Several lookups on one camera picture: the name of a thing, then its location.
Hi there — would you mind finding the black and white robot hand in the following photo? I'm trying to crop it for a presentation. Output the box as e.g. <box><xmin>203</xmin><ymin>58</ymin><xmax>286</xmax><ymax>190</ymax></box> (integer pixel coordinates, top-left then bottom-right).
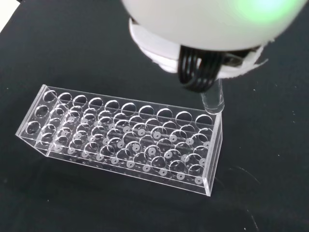
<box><xmin>120</xmin><ymin>0</ymin><xmax>309</xmax><ymax>94</ymax></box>

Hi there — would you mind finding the clear acrylic test tube rack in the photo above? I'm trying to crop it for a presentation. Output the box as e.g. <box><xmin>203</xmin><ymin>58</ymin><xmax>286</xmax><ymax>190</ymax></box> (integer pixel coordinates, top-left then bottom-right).
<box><xmin>15</xmin><ymin>84</ymin><xmax>223</xmax><ymax>197</ymax></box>

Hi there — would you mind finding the black bench cloth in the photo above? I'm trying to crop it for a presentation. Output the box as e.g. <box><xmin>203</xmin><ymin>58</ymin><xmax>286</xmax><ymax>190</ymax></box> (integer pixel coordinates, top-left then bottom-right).
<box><xmin>0</xmin><ymin>0</ymin><xmax>309</xmax><ymax>232</ymax></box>

